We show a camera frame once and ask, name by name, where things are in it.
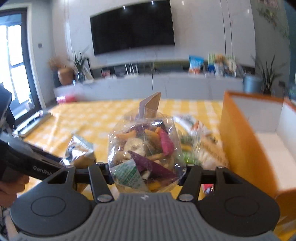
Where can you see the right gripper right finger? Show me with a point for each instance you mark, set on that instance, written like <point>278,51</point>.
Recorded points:
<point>191,184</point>

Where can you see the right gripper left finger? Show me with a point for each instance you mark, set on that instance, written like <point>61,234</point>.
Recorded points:
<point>100,178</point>

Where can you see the mimi cracker snack bag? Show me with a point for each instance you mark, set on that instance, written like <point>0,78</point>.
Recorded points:
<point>79,153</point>

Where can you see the clear mixed veggie chips bag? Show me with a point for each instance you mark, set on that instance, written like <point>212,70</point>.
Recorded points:
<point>144,151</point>

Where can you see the person's left hand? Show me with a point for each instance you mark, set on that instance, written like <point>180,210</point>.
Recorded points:
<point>10,190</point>

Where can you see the pink box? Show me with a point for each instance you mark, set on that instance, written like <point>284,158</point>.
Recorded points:
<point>66,99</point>

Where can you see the orange cardboard box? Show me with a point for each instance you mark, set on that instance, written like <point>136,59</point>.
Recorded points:
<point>258,136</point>

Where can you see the bronze round vase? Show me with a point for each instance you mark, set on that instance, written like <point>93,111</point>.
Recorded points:
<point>66,75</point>

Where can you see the white tv console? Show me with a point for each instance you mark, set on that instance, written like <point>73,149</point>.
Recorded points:
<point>171,85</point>

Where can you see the glass vase with plant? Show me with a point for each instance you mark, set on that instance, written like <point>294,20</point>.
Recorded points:
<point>79,61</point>

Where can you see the white wifi router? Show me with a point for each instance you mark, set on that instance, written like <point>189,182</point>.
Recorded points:
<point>132,69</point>

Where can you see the grey metal trash bin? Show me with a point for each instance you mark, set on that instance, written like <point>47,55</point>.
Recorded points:
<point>252,84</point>

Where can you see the blue snack bag on console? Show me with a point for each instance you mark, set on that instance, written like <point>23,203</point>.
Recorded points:
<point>195,64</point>

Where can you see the teddy bear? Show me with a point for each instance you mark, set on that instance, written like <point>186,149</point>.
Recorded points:
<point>219,60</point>

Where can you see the potted floor plant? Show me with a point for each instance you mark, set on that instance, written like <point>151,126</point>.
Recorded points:
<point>269,73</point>

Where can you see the trailing ivy plant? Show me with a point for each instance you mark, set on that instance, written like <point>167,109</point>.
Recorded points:
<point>272,18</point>

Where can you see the black wall television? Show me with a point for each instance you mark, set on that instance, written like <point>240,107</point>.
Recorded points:
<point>134,26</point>

